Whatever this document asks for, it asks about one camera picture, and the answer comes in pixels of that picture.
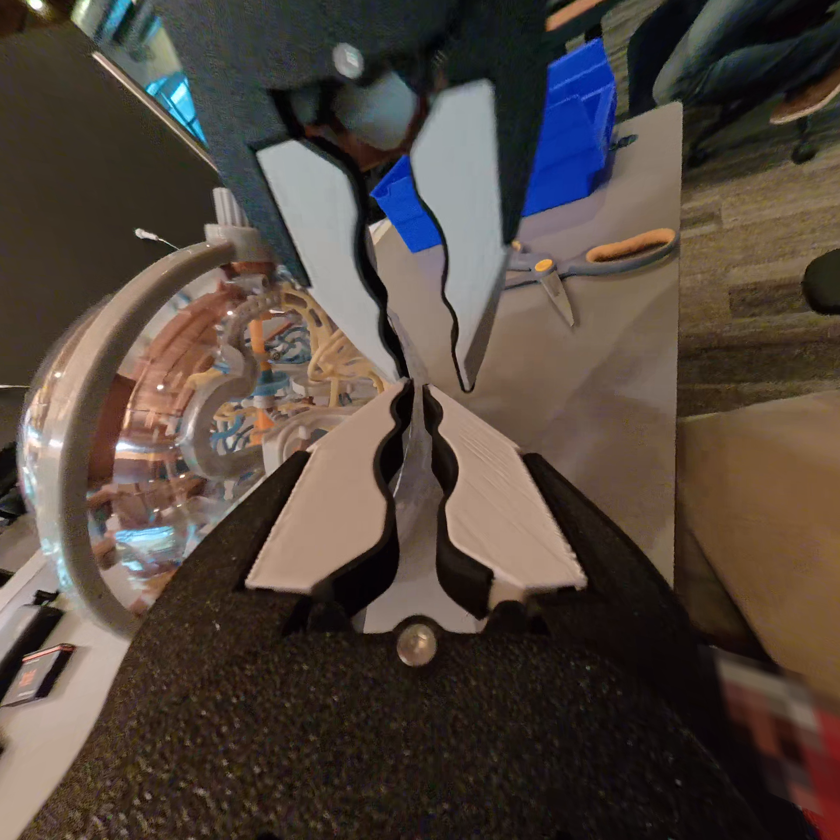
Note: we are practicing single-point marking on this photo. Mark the black battery orange mark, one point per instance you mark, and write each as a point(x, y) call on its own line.
point(39, 673)

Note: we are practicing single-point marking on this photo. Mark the black backdrop board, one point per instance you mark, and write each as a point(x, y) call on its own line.
point(79, 197)

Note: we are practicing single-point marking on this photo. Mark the black power bank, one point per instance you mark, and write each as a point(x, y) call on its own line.
point(23, 630)

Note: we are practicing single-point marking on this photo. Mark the person's beige trousers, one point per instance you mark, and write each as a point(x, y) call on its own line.
point(754, 525)

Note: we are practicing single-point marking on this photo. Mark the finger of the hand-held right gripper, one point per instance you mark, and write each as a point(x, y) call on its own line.
point(308, 216)
point(466, 197)

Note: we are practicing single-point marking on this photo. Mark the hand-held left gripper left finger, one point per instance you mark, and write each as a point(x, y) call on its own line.
point(321, 518)

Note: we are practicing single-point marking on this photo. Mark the grey orange scissors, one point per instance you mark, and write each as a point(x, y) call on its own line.
point(623, 253)

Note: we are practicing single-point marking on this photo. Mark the blue plastic bin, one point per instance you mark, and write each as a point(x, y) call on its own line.
point(571, 131)

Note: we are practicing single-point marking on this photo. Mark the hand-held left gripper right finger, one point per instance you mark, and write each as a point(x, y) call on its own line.
point(512, 518)

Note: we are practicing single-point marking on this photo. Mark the white folding stand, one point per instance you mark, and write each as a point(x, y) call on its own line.
point(148, 235)

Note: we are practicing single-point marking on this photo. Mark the clear plastic maze ball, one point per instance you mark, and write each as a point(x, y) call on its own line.
point(131, 407)

